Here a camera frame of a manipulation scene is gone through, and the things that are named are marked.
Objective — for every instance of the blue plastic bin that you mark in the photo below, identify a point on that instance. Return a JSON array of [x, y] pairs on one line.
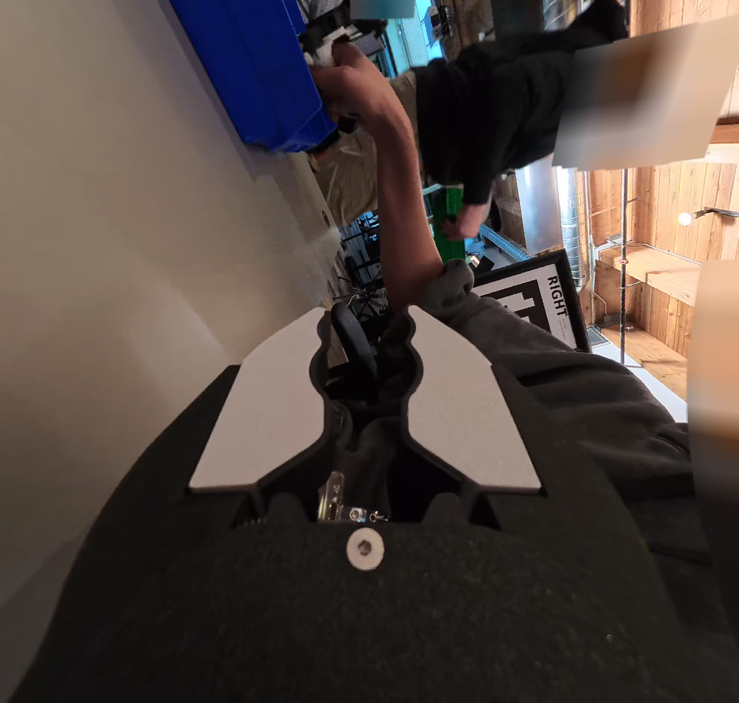
[[248, 45]]

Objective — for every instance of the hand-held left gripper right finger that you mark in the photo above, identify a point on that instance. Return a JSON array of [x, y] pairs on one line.
[[473, 417]]

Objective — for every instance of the printed marker board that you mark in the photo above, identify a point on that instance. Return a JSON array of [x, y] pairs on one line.
[[537, 299]]

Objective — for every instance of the person's right forearm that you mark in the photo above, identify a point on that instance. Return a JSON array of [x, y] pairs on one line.
[[404, 218]]

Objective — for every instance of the green box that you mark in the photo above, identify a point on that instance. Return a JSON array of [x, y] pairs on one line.
[[445, 224]]

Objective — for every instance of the person's black chair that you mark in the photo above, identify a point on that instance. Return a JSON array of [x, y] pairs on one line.
[[352, 339]]

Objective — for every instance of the person's right hand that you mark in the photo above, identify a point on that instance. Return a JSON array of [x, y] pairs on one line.
[[358, 91]]

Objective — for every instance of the silver ventilation duct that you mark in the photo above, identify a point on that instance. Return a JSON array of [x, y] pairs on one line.
[[549, 172]]

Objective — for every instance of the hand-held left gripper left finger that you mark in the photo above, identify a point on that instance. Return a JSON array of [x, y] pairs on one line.
[[260, 417]]

